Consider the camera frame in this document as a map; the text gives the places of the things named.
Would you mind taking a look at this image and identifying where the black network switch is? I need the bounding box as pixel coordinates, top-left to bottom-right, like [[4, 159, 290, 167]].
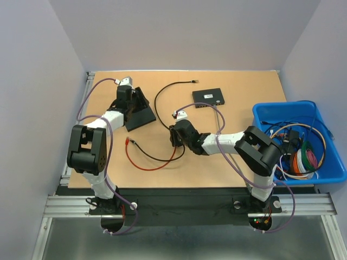
[[192, 88, 225, 108]]

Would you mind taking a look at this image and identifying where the coiled coloured wires bundle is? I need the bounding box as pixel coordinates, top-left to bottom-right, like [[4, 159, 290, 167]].
[[288, 140, 326, 180]]

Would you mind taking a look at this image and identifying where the aluminium frame rail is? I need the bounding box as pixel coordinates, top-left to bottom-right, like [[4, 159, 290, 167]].
[[34, 71, 346, 259]]

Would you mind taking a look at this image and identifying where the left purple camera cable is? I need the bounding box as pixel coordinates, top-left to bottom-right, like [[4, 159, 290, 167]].
[[75, 77, 140, 236]]

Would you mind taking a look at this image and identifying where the purple camera cable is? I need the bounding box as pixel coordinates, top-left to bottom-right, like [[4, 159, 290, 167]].
[[75, 77, 140, 236], [173, 102, 296, 234]]

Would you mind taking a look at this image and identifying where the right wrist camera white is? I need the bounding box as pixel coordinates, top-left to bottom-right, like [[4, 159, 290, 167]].
[[172, 110, 188, 121]]

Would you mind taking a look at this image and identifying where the black flat plate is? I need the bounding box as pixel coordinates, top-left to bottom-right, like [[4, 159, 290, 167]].
[[125, 106, 156, 132]]

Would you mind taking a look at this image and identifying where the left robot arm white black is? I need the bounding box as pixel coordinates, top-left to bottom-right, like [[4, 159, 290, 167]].
[[67, 82, 150, 213]]

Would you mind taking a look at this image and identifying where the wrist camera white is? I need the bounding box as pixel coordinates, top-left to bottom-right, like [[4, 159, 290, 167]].
[[114, 76, 133, 88], [172, 110, 188, 121]]

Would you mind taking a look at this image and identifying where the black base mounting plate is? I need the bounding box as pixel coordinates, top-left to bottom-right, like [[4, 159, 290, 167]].
[[45, 186, 326, 226]]

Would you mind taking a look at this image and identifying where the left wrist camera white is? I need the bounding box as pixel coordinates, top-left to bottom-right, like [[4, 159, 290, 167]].
[[114, 76, 133, 88]]

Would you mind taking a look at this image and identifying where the red ethernet cable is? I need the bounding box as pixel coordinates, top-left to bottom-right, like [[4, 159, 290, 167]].
[[125, 136, 176, 171]]

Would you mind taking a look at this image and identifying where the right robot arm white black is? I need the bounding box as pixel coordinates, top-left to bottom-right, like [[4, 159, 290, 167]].
[[169, 119, 282, 211]]

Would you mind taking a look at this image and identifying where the black ethernet cable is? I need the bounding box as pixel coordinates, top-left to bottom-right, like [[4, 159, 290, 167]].
[[129, 79, 199, 163]]

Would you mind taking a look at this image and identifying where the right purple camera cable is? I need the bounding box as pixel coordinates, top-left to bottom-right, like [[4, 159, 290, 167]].
[[173, 102, 296, 234]]

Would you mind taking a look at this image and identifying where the blue plastic bin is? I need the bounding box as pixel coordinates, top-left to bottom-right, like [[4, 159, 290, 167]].
[[253, 100, 346, 185]]

